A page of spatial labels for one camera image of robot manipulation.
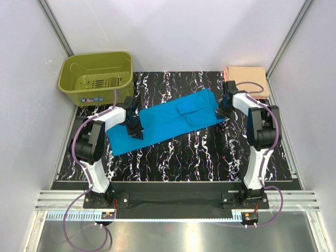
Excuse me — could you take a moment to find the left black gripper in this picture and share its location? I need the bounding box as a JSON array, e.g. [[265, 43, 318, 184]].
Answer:
[[124, 115, 145, 141]]

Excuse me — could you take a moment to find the blue t shirt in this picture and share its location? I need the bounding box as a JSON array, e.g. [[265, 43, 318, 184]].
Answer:
[[107, 89, 225, 156]]

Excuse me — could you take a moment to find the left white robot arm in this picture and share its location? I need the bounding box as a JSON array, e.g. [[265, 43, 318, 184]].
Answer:
[[67, 104, 144, 208]]

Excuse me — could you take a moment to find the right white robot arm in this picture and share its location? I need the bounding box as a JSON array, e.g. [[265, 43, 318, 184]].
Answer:
[[216, 91, 281, 208]]

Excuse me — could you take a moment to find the folded peach t shirt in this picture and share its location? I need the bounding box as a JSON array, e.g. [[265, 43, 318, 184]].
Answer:
[[224, 66, 270, 99]]

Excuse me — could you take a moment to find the olive green plastic basket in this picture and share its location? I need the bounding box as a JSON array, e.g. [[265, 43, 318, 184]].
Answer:
[[58, 51, 134, 108]]

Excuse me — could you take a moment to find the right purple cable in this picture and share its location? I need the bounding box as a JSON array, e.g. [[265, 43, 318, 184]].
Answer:
[[235, 81, 284, 228]]

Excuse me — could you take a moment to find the purple cable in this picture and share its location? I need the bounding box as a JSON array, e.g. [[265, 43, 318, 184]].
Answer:
[[64, 89, 123, 249], [235, 81, 284, 228]]

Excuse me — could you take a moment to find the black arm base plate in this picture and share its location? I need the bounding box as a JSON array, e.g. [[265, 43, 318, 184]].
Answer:
[[83, 190, 270, 210]]

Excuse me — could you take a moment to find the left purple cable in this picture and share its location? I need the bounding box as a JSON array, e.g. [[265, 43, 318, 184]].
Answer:
[[64, 89, 123, 249]]

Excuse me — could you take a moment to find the aluminium frame rail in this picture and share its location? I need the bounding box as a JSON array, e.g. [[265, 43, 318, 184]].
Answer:
[[34, 190, 321, 211]]

